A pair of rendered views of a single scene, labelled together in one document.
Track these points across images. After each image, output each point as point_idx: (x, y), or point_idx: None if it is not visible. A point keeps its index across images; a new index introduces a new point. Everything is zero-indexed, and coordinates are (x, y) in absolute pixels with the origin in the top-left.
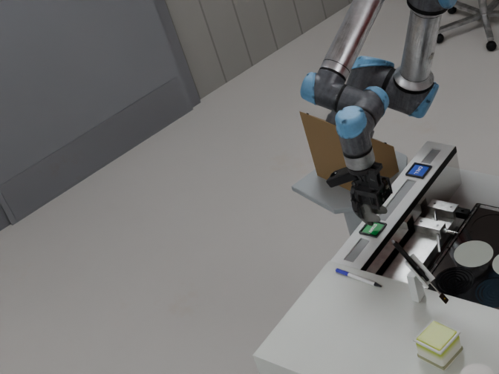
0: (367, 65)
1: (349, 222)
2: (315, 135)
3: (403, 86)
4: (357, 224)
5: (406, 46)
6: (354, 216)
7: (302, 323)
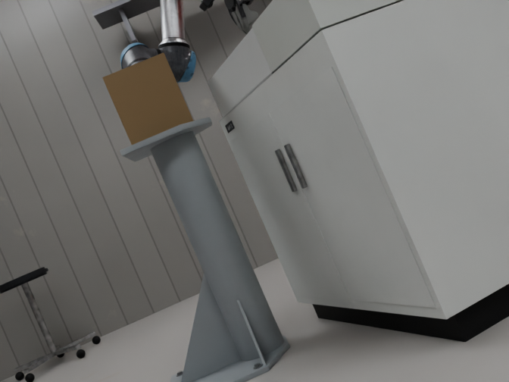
0: (138, 44)
1: (182, 172)
2: (126, 92)
3: (175, 40)
4: (192, 167)
5: (167, 7)
6: (186, 158)
7: None
